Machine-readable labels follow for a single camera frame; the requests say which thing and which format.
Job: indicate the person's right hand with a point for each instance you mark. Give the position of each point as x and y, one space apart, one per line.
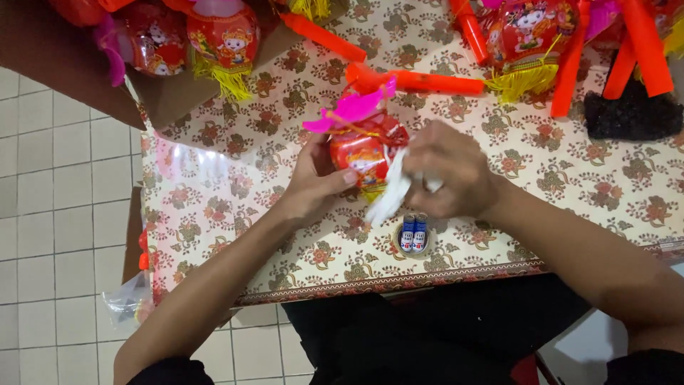
454 171

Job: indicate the white cloth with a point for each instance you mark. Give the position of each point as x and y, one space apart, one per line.
393 190

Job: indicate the pink lantern top piece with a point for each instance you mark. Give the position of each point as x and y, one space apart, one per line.
109 48

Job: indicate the blue white battery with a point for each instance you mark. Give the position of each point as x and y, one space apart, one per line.
408 232
420 233

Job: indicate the person's right fingers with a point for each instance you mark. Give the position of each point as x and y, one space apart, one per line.
422 160

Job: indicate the flat brown cardboard piece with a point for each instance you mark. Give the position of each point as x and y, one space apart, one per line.
132 235

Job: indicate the brown cardboard box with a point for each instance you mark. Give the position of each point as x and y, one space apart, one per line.
59 59

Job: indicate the person's black trousers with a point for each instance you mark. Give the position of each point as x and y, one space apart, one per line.
427 337

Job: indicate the red lantern with pink top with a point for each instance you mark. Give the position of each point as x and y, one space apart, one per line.
363 149

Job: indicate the large red lantern yellow tassel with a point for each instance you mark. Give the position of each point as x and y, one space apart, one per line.
526 37

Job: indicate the red cartoon lantern yellow tassel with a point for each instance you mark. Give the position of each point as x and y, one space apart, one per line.
224 40

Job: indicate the clear tape roll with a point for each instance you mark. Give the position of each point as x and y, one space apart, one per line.
398 248

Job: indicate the clear plastic bag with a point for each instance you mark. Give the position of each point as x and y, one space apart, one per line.
125 302

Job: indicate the floral plastic tablecloth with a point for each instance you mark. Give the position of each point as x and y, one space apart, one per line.
561 176

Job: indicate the person's left hand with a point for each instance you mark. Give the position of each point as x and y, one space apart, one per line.
312 187

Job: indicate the red cartoon lantern in wrap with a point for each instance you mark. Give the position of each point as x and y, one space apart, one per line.
155 43

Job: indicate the red stool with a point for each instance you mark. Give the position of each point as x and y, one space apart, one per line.
526 371

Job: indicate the black fuzzy cloth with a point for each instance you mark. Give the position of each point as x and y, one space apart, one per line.
630 117

